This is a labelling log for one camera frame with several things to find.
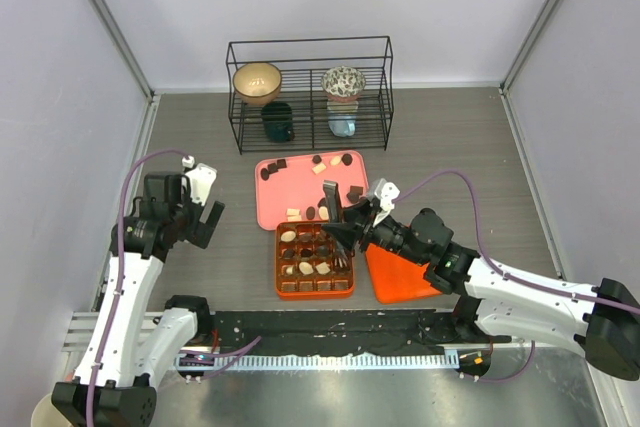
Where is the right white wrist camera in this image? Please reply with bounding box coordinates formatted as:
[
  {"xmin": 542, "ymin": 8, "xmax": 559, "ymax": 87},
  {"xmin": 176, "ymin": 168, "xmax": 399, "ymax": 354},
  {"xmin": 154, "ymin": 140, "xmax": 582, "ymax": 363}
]
[{"xmin": 365, "ymin": 178, "xmax": 400, "ymax": 226}]

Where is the tan bowl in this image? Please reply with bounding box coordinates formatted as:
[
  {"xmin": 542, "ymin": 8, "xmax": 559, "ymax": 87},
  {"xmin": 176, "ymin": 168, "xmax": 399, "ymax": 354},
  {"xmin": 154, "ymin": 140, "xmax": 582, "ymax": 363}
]
[{"xmin": 232, "ymin": 62, "xmax": 282, "ymax": 106}]

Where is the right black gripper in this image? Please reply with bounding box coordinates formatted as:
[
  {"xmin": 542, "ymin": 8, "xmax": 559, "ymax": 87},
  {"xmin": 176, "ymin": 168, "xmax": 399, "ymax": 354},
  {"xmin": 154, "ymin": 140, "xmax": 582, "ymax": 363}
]
[{"xmin": 322, "ymin": 197, "xmax": 428, "ymax": 266}]

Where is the light blue mug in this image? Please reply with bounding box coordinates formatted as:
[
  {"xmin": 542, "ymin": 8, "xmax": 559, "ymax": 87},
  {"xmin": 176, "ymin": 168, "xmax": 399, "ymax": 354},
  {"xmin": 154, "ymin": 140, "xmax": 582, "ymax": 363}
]
[{"xmin": 328, "ymin": 114, "xmax": 356, "ymax": 138}]

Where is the pink mug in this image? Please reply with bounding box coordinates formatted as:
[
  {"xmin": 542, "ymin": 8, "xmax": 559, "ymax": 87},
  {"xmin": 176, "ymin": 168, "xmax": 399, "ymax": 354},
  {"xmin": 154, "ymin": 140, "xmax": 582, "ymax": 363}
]
[{"xmin": 30, "ymin": 394, "xmax": 70, "ymax": 427}]

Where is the floral patterned bowl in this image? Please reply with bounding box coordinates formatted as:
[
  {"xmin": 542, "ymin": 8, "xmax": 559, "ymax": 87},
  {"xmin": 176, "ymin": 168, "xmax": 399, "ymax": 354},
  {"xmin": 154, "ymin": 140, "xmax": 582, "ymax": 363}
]
[{"xmin": 321, "ymin": 66, "xmax": 367, "ymax": 103}]

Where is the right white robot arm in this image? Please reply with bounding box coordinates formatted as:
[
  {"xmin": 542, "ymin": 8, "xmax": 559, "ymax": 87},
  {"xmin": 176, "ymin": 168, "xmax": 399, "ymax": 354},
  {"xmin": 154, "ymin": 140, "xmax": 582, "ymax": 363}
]
[{"xmin": 323, "ymin": 198, "xmax": 639, "ymax": 381}]

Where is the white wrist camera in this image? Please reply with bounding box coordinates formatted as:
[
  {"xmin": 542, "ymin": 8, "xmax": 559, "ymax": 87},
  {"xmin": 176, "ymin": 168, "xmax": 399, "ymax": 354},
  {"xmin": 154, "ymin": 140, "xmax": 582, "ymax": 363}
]
[
  {"xmin": 181, "ymin": 155, "xmax": 218, "ymax": 207},
  {"xmin": 365, "ymin": 178, "xmax": 400, "ymax": 226}
]

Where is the dark green mug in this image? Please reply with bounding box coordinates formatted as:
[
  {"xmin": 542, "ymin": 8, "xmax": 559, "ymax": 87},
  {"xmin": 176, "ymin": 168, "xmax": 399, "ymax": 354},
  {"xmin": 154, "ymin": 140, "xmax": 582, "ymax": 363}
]
[{"xmin": 261, "ymin": 101, "xmax": 295, "ymax": 143}]

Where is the white cable duct rail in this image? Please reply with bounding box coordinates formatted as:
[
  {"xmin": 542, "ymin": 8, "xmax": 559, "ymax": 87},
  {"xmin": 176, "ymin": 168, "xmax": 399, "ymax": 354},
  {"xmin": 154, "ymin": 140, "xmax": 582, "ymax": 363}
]
[{"xmin": 172, "ymin": 352, "xmax": 461, "ymax": 373}]

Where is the black wire rack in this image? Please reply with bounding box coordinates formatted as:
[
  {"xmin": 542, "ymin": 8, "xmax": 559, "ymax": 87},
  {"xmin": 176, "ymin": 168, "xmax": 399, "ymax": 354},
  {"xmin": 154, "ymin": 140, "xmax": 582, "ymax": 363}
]
[{"xmin": 225, "ymin": 35, "xmax": 394, "ymax": 153}]

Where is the orange chocolate box tray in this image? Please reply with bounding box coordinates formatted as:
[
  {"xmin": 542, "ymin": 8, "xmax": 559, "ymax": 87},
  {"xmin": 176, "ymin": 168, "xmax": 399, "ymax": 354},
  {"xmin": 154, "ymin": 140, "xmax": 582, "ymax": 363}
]
[{"xmin": 274, "ymin": 221, "xmax": 355, "ymax": 301}]

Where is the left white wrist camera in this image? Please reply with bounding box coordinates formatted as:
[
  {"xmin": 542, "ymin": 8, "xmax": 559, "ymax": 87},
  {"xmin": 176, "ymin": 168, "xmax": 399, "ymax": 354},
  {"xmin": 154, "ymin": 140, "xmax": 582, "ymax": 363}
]
[{"xmin": 181, "ymin": 155, "xmax": 218, "ymax": 207}]

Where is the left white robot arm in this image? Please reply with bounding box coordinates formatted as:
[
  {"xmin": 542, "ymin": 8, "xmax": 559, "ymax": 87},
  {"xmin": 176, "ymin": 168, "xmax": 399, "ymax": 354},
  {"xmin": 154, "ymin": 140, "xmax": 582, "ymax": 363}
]
[{"xmin": 51, "ymin": 164, "xmax": 224, "ymax": 426}]

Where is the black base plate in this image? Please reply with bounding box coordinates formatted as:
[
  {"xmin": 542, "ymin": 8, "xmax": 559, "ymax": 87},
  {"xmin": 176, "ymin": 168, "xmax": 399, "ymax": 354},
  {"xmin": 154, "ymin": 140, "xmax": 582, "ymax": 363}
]
[{"xmin": 186, "ymin": 309, "xmax": 511, "ymax": 357}]

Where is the pink tray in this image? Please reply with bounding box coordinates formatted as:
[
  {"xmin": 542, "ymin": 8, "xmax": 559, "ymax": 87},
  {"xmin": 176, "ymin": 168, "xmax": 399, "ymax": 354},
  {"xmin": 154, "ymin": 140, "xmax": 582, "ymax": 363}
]
[{"xmin": 255, "ymin": 150, "xmax": 368, "ymax": 231}]

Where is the orange box lid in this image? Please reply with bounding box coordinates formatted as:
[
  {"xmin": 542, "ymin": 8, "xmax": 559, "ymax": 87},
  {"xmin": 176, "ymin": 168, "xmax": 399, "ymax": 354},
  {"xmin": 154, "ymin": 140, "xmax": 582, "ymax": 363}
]
[{"xmin": 365, "ymin": 245, "xmax": 441, "ymax": 304}]

